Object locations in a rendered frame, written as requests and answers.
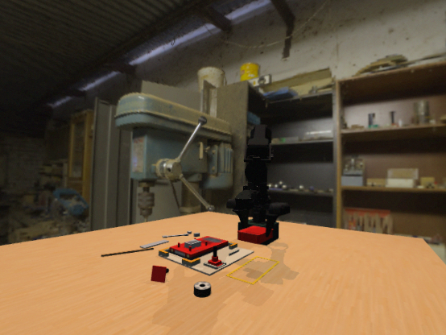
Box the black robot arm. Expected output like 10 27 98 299
235 124 274 224

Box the black toy tyre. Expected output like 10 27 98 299
194 281 211 298

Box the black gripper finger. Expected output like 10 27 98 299
265 214 280 238
233 209 250 229

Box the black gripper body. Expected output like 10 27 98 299
226 182 290 215

